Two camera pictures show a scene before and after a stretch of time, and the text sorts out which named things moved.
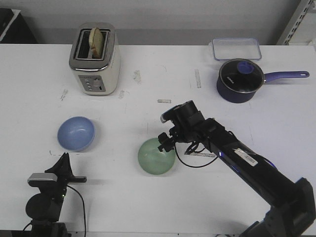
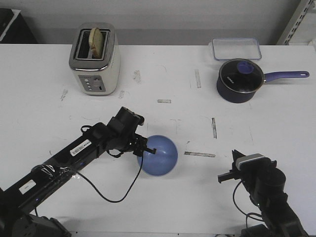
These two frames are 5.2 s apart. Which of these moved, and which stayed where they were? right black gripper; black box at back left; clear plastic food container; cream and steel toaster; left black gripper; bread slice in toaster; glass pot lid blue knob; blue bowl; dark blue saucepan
Moved: left black gripper; right black gripper; blue bowl
Stayed: cream and steel toaster; glass pot lid blue knob; bread slice in toaster; dark blue saucepan; clear plastic food container; black box at back left
